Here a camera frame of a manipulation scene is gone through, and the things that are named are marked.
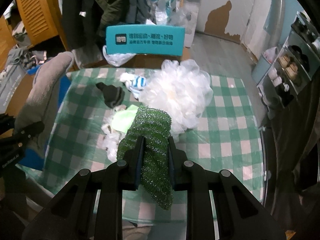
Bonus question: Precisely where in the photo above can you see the metal shoe rack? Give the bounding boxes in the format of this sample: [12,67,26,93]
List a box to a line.
[257,12,319,113]

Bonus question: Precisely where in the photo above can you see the blue striped white plastic bag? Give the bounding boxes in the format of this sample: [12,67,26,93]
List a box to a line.
[119,73,148,100]

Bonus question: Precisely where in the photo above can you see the teal shoe box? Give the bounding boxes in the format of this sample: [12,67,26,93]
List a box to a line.
[106,24,185,56]

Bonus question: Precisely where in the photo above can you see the blue white plastic bags pile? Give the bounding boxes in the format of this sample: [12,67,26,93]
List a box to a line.
[147,0,191,28]

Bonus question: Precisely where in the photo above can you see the grey fleece garment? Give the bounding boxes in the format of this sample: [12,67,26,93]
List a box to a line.
[15,51,74,158]

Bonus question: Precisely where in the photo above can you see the white mesh bath pouf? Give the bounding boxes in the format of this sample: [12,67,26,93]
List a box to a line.
[138,59,213,137]

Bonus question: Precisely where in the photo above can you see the dark grey sock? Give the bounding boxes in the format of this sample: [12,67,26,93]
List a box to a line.
[95,82,125,108]

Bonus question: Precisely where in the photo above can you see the hanging dark coats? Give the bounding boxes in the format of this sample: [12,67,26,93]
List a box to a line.
[62,0,150,50]

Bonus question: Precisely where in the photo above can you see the wooden louvered cabinet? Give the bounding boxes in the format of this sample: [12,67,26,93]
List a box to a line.
[16,0,68,49]

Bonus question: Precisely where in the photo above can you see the green checkered tablecloth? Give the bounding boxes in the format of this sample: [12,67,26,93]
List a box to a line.
[34,68,263,224]

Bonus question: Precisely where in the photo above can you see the light blue waste bin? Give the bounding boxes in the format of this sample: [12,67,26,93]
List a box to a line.
[251,54,271,84]

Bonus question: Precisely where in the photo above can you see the white plastic bag under box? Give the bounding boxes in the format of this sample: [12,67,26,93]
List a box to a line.
[103,45,136,67]

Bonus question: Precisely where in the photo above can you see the light green foam sheet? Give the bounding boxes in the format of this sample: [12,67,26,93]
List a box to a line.
[110,105,139,133]

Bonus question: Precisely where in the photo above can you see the white printed plastic bag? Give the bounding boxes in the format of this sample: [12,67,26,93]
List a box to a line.
[101,105,127,163]

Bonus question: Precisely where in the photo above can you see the green glittery scouring cloth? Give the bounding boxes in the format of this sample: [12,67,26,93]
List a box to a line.
[117,105,173,210]

